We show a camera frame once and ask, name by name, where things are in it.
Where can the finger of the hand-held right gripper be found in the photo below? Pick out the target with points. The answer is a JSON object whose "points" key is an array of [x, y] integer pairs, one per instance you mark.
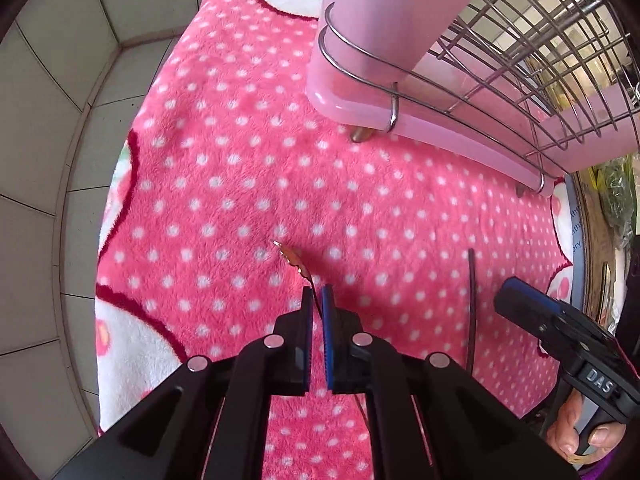
{"points": [[520, 300]]}

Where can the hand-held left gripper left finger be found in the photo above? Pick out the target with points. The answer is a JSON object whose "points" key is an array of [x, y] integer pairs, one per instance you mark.
{"points": [[295, 355]]}

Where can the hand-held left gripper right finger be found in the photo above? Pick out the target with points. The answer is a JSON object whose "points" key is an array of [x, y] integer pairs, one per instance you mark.
{"points": [[328, 340]]}

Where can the gold flower spoon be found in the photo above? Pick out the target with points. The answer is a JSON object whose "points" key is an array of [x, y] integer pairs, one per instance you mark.
{"points": [[292, 259]]}

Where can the pink plastic utensil cup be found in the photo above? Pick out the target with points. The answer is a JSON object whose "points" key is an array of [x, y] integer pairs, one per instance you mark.
{"points": [[617, 110], [380, 10]]}

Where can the person's right hand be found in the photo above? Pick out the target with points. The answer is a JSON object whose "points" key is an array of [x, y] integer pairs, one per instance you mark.
{"points": [[565, 430]]}

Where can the bag of green vegetables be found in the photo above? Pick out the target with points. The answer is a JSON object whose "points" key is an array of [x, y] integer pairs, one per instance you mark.
{"points": [[617, 200]]}

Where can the pink plastic drip tray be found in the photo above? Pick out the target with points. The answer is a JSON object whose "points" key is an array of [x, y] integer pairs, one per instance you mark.
{"points": [[450, 141]]}

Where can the pink polka dot blanket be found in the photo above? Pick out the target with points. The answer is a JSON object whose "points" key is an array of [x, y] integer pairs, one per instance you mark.
{"points": [[225, 135]]}

